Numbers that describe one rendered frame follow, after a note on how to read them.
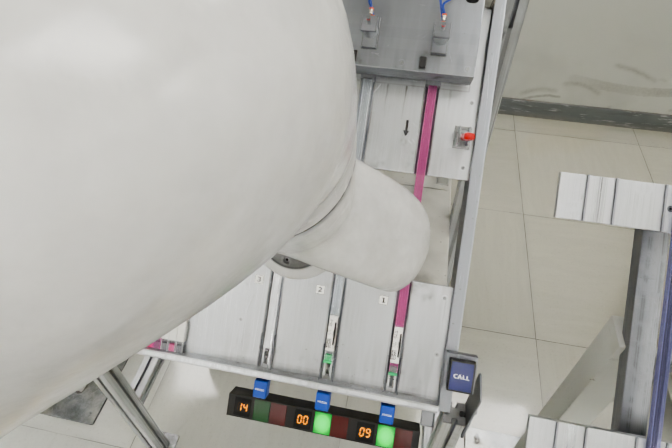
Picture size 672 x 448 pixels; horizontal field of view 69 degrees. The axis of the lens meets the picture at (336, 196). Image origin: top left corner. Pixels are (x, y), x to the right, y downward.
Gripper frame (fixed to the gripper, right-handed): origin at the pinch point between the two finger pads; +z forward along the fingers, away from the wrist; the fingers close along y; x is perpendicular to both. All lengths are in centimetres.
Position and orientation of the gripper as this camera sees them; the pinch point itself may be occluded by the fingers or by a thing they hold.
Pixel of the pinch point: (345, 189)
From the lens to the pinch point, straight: 73.2
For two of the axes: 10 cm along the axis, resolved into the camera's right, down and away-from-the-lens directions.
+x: -1.1, 9.8, 1.6
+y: -9.8, -1.4, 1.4
